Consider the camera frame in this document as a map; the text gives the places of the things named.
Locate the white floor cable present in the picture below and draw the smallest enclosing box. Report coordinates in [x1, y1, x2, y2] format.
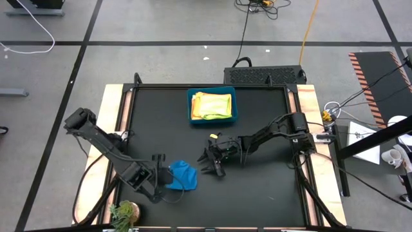
[0, 0, 56, 55]

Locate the blue plastic bin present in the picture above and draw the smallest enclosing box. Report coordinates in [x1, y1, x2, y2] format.
[186, 86, 239, 126]

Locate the plywood table board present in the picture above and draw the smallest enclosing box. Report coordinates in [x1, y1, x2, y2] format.
[72, 84, 348, 226]

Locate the white coiled cable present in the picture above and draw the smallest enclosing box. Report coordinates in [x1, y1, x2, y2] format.
[323, 101, 342, 119]

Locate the grey table foot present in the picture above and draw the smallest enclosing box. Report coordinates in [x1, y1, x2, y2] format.
[0, 88, 30, 98]

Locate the black metal table frame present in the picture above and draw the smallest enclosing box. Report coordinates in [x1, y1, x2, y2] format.
[72, 72, 347, 232]

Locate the green microfiber towel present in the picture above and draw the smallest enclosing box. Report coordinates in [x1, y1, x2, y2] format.
[194, 92, 233, 121]

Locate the white paper sheet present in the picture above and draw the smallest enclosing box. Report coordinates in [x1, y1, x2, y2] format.
[348, 121, 381, 166]

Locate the black perforated computer case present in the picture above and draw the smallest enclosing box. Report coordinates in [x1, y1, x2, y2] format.
[223, 65, 307, 86]

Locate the white round object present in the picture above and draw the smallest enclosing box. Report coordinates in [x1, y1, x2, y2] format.
[387, 115, 412, 146]

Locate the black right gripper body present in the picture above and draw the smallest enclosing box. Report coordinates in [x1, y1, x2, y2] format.
[208, 134, 243, 164]

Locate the black hanging cable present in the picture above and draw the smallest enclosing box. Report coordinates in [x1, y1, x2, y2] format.
[231, 3, 253, 68]

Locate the white mug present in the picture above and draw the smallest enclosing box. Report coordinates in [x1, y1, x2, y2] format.
[380, 148, 404, 169]

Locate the black floor cable bundle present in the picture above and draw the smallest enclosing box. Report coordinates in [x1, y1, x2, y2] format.
[234, 0, 292, 21]

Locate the yellow hanging cable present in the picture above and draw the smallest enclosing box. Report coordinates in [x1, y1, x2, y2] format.
[298, 0, 321, 66]

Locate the grey table base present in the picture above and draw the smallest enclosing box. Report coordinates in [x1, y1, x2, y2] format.
[5, 0, 66, 17]

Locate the blue microfiber towel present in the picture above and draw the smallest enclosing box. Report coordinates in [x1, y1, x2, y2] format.
[164, 159, 198, 191]

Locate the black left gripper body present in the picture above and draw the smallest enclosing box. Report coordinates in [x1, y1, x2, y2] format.
[151, 166, 174, 196]

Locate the small potted plant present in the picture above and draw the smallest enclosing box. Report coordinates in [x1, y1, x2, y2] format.
[109, 200, 142, 232]

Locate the black hazard-striped floor mat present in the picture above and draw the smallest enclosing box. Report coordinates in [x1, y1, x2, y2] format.
[348, 51, 412, 124]

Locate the orange microfiber towel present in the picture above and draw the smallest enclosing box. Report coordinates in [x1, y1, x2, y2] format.
[191, 93, 202, 121]

